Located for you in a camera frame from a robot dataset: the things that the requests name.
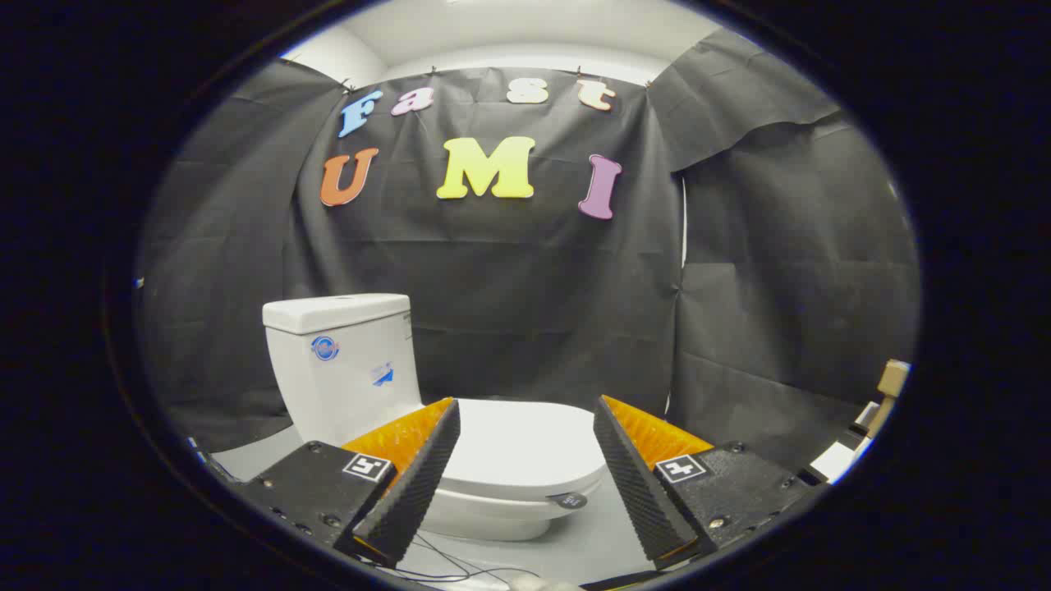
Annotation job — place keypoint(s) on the tan cardboard box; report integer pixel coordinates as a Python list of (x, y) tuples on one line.
[(892, 377)]

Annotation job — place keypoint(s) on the white ceramic toilet body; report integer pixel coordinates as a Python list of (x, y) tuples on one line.
[(345, 386)]

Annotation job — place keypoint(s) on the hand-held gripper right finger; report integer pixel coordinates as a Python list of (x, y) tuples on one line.
[(644, 492)]

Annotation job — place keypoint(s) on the dark round lid pull tab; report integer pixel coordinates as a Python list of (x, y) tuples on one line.
[(568, 500)]

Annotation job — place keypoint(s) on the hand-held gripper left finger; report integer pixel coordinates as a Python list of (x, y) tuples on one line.
[(415, 484)]

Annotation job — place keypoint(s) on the white toilet lid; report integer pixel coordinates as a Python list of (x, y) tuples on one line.
[(525, 443)]

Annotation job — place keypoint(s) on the white rounded object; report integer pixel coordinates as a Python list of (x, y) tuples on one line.
[(542, 584)]

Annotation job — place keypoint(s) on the black backdrop cloth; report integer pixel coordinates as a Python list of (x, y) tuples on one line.
[(534, 287)]

